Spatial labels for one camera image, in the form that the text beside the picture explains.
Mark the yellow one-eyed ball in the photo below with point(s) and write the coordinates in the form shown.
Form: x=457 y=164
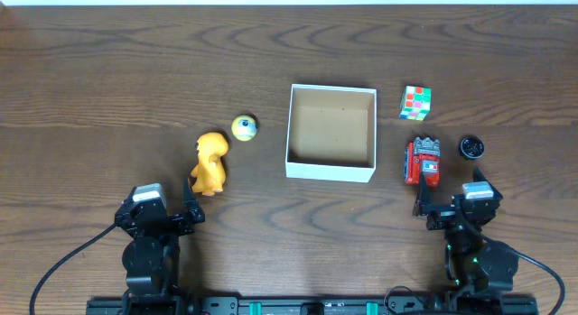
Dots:
x=244 y=128

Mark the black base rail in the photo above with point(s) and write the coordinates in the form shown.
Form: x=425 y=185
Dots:
x=400 y=304

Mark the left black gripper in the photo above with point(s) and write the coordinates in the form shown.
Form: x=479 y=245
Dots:
x=169 y=221

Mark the orange dinosaur toy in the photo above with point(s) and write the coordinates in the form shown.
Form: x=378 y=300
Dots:
x=208 y=176

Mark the black round wheel toy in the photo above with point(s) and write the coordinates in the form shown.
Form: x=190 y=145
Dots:
x=471 y=147

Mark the white cardboard box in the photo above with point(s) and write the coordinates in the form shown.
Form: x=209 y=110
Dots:
x=331 y=133

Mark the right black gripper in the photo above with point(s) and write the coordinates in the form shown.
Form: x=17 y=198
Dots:
x=443 y=214

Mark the multicoloured puzzle cube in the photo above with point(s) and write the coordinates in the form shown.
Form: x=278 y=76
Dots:
x=415 y=103

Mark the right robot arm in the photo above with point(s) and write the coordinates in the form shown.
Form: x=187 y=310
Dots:
x=482 y=269

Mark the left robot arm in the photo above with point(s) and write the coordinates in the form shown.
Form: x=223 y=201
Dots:
x=152 y=258

